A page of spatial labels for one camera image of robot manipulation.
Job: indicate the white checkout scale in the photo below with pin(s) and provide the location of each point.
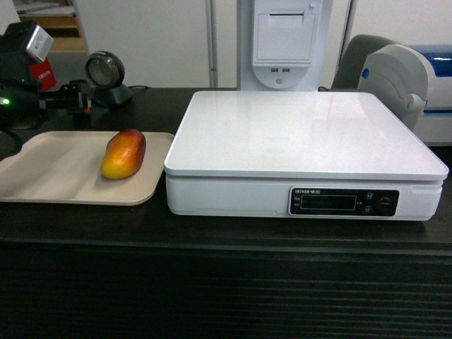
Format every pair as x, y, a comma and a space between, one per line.
300, 155

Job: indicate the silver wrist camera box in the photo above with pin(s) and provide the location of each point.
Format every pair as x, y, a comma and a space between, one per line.
39, 44

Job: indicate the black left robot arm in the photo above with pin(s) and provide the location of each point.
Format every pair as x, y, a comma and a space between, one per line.
24, 105

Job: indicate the red fire equipment box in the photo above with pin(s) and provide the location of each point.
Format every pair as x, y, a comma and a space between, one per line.
43, 73

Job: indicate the black round barcode scanner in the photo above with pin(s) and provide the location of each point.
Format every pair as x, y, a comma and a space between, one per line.
106, 72

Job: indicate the dark red yellow mango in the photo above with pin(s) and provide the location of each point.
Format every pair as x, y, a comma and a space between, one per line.
124, 154

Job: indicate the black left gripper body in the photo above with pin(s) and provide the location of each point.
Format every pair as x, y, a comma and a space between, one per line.
70, 100

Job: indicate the grey office chair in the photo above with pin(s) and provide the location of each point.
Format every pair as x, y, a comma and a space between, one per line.
352, 62

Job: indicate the beige plastic tray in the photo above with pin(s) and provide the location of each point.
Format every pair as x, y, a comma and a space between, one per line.
64, 167

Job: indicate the white blue label printer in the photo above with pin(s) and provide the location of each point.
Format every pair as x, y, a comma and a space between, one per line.
414, 82

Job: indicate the black slatted checkout counter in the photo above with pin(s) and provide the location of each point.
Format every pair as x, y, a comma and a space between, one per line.
87, 271

